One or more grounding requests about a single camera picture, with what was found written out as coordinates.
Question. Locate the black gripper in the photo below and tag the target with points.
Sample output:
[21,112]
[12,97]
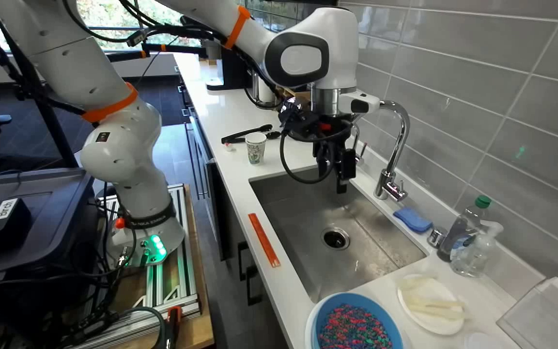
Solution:
[325,136]

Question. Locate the chrome tap faucet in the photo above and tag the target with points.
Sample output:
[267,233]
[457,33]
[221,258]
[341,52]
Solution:
[385,180]

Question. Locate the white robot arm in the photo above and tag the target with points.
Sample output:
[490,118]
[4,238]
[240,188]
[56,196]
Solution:
[320,52]

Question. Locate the paper cup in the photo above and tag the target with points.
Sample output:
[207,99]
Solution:
[256,147]

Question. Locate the stainless steel sink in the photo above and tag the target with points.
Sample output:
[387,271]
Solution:
[333,240]

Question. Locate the blue sponge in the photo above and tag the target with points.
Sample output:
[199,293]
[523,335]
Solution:
[413,219]

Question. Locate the black utensil on counter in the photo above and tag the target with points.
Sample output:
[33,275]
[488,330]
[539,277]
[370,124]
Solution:
[238,136]

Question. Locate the orange strip on counter edge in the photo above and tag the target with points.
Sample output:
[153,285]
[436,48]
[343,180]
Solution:
[263,240]

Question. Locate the blue bowl of colourful beads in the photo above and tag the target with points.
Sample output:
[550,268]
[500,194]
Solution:
[349,320]

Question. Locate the clear plastic bottle green cap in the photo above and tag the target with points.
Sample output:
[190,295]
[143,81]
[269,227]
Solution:
[471,254]

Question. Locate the white plate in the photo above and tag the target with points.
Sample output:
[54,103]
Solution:
[430,304]

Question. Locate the clear plastic container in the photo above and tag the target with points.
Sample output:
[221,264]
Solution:
[533,320]

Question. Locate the black tripod pole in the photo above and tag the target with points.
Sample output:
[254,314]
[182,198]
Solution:
[27,85]

